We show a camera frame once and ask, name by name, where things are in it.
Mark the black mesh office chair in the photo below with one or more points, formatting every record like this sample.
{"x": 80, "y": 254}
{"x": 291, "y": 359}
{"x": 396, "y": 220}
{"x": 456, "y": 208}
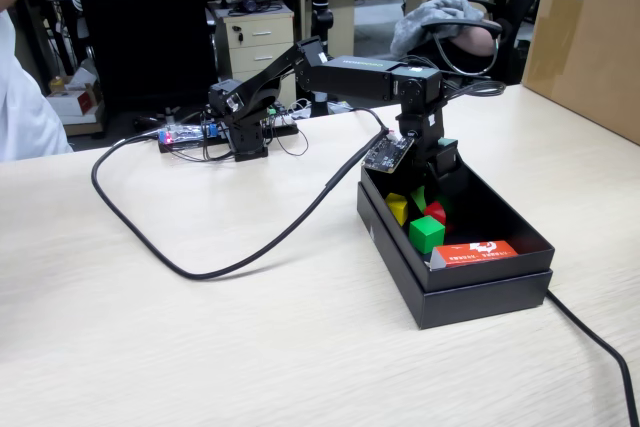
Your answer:
{"x": 145, "y": 22}

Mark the tall beige cabinet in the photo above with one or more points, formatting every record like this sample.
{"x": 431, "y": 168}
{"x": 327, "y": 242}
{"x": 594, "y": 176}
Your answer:
{"x": 342, "y": 17}

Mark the large cardboard box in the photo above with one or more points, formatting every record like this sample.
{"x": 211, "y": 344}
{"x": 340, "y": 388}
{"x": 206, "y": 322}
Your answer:
{"x": 590, "y": 47}

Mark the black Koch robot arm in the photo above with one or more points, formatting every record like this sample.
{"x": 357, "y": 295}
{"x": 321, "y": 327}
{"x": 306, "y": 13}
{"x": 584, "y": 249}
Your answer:
{"x": 350, "y": 79}

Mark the red wooden cube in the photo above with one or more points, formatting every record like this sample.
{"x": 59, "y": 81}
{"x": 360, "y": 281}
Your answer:
{"x": 436, "y": 212}

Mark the open cardboard box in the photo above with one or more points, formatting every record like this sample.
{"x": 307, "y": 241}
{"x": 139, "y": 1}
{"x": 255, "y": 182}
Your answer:
{"x": 85, "y": 77}

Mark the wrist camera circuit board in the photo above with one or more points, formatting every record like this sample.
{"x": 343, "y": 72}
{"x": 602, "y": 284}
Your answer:
{"x": 387, "y": 157}

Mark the office chair chrome armrest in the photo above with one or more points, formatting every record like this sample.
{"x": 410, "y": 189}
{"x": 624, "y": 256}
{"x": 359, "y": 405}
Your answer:
{"x": 522, "y": 22}

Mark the grey blanket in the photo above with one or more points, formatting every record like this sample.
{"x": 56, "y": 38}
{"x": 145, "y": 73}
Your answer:
{"x": 435, "y": 17}

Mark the yellow wooden cube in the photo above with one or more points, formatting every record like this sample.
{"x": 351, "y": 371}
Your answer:
{"x": 397, "y": 212}

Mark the green wooden cube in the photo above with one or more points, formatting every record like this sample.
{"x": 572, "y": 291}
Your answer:
{"x": 427, "y": 234}

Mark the black box inner tray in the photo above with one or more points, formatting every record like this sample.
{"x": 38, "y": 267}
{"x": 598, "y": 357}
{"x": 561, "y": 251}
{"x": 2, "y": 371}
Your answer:
{"x": 500, "y": 217}

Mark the black open box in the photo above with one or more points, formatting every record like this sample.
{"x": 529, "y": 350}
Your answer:
{"x": 475, "y": 304}

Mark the beige drawer cabinet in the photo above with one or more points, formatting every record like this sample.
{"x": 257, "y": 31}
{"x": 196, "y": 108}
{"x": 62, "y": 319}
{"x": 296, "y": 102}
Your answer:
{"x": 260, "y": 42}

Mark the controller board with LED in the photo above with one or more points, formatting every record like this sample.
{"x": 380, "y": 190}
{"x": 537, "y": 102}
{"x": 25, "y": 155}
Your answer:
{"x": 172, "y": 138}

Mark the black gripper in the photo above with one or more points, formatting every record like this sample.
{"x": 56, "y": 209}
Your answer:
{"x": 445, "y": 157}

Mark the white shirt torso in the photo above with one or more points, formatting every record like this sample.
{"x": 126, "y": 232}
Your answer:
{"x": 25, "y": 117}

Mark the orange white carton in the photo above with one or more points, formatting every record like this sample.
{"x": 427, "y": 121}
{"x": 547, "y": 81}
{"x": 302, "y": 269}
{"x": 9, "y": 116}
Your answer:
{"x": 475, "y": 253}

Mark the pink cushion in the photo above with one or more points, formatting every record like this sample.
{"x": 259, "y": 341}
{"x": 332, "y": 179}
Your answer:
{"x": 475, "y": 42}

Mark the black headphones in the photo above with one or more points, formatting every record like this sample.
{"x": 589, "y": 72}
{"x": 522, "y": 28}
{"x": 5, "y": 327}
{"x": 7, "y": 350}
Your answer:
{"x": 250, "y": 6}

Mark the flat white brown box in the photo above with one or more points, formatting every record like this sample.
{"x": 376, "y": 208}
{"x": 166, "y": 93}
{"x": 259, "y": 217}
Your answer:
{"x": 85, "y": 123}

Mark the white red small box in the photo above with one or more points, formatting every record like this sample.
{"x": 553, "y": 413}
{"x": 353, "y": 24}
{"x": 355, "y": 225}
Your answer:
{"x": 77, "y": 102}

